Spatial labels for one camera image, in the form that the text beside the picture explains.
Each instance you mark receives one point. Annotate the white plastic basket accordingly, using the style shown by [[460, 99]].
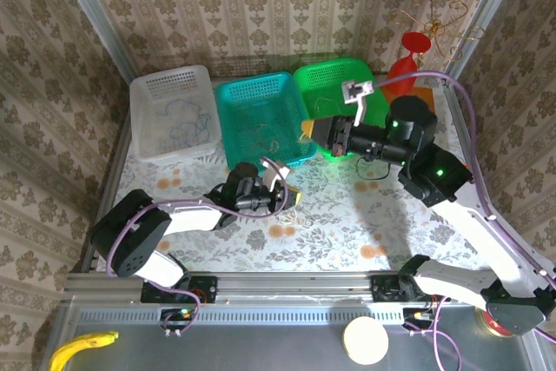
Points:
[[174, 84]]

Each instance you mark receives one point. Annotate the floral table cover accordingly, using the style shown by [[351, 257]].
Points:
[[339, 232]]

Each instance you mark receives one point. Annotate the teal plastic basket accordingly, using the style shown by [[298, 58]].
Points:
[[260, 106]]

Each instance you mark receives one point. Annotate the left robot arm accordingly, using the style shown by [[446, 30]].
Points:
[[191, 219]]

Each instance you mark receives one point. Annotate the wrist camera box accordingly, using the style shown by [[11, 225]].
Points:
[[360, 108], [273, 173]]

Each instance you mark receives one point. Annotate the wooden block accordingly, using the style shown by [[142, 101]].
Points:
[[428, 95]]

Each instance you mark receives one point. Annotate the red goblet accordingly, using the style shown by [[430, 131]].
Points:
[[412, 43]]

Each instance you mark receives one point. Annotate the black connector board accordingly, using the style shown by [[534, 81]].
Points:
[[180, 316], [417, 316]]

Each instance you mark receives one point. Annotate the green plastic basket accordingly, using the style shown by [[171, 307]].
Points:
[[326, 80]]

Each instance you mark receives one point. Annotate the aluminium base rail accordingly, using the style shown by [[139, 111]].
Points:
[[295, 286]]

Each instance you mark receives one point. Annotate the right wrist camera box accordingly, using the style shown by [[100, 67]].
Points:
[[360, 108]]

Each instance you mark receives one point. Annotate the round cream disc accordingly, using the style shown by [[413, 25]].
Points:
[[365, 340]]

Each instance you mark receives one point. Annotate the yellow banana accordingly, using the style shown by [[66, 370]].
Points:
[[69, 351]]

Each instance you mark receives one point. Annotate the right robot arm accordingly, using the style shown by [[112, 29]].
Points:
[[478, 227]]

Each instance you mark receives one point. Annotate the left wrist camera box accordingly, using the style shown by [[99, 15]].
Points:
[[273, 173]]

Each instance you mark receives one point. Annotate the aluminium frame post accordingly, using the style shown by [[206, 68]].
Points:
[[493, 1], [91, 1]]

